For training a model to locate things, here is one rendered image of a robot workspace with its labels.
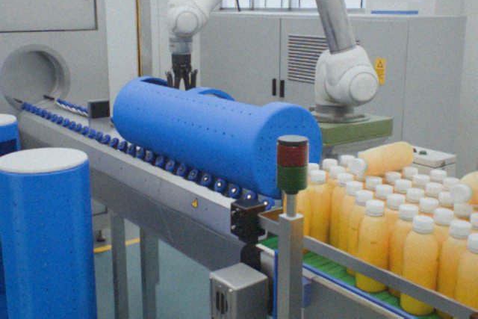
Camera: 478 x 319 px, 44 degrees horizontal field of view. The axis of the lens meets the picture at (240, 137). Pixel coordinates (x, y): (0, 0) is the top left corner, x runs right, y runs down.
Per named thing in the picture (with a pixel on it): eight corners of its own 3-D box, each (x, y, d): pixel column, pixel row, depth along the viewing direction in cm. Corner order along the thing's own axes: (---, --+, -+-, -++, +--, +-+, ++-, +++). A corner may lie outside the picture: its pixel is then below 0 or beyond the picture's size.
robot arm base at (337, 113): (325, 110, 258) (325, 98, 257) (366, 116, 241) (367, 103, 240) (295, 116, 246) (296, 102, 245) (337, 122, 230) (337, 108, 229)
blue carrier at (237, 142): (171, 145, 252) (176, 78, 248) (317, 196, 184) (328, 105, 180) (109, 146, 234) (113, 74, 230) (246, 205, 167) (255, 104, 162)
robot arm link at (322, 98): (346, 100, 250) (348, 47, 246) (363, 106, 233) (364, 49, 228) (309, 101, 248) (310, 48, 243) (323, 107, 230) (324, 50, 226)
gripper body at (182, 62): (185, 51, 229) (186, 75, 231) (166, 52, 224) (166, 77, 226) (196, 53, 223) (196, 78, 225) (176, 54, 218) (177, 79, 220)
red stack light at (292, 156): (293, 157, 122) (293, 138, 121) (315, 163, 117) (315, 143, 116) (269, 161, 118) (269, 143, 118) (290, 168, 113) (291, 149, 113)
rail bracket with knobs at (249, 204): (255, 230, 166) (255, 195, 164) (272, 238, 161) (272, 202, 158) (226, 238, 160) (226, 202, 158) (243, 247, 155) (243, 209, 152)
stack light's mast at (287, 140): (292, 208, 125) (293, 133, 121) (313, 216, 120) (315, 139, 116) (269, 214, 121) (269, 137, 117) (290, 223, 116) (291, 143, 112)
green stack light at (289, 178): (293, 180, 123) (293, 157, 122) (314, 187, 118) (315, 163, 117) (269, 185, 119) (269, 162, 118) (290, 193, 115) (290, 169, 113)
